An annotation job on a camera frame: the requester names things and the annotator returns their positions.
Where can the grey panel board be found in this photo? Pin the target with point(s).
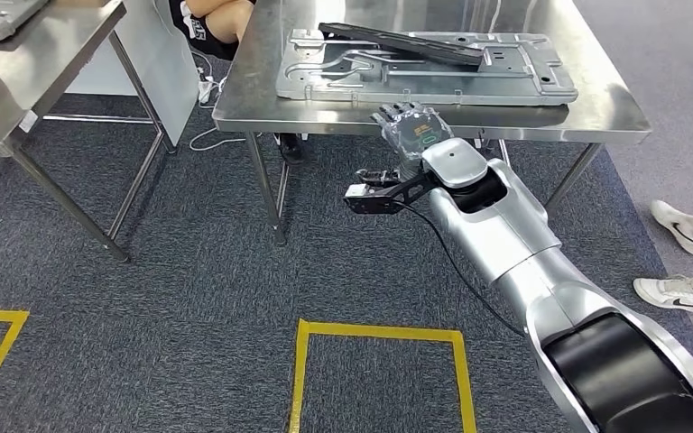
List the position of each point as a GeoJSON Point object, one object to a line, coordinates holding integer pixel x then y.
{"type": "Point", "coordinates": [161, 60]}

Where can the black camera bracket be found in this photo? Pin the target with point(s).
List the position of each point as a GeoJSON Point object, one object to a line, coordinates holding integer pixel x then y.
{"type": "Point", "coordinates": [382, 203]}

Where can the white power strip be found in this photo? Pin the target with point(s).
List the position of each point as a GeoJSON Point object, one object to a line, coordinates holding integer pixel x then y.
{"type": "Point", "coordinates": [205, 91]}

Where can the person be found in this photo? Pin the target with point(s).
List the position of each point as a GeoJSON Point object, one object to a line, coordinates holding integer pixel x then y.
{"type": "Point", "coordinates": [203, 24]}
{"type": "Point", "coordinates": [678, 293]}

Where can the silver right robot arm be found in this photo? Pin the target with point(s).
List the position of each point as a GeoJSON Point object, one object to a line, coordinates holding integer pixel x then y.
{"type": "Point", "coordinates": [502, 239]}

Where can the steel side table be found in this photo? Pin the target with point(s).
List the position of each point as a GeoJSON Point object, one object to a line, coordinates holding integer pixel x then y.
{"type": "Point", "coordinates": [24, 71]}

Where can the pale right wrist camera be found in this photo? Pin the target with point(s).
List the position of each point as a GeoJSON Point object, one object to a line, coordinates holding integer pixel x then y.
{"type": "Point", "coordinates": [357, 190]}

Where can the white label sticker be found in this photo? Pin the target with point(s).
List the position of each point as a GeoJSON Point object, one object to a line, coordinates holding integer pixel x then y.
{"type": "Point", "coordinates": [28, 121]}

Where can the steel workbench table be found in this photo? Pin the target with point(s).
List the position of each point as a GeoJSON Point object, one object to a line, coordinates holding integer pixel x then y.
{"type": "Point", "coordinates": [239, 98]}

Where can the yellow floor tape square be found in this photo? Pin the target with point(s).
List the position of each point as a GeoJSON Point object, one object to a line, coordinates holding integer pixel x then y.
{"type": "Point", "coordinates": [376, 331]}

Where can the black plastic frame part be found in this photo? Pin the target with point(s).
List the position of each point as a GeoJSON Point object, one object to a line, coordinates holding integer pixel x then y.
{"type": "Point", "coordinates": [406, 43]}

